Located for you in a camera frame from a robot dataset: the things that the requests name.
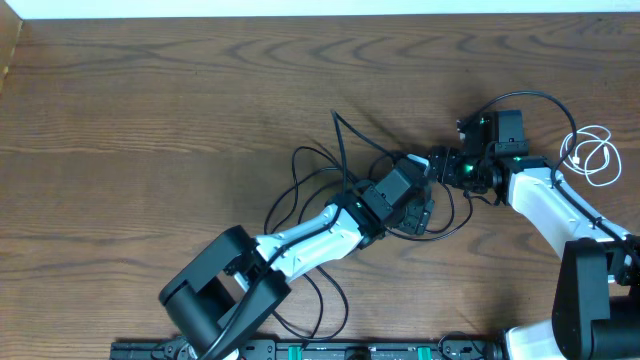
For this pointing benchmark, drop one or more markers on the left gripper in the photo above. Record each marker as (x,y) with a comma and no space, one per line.
(420,212)

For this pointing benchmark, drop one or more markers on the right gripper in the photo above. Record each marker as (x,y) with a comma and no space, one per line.
(447,173)

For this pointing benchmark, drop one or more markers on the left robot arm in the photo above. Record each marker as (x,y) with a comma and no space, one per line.
(236,282)

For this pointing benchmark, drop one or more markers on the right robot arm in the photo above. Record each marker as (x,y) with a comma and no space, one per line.
(595,314)

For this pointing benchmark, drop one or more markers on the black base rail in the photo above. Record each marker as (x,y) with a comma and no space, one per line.
(264,349)

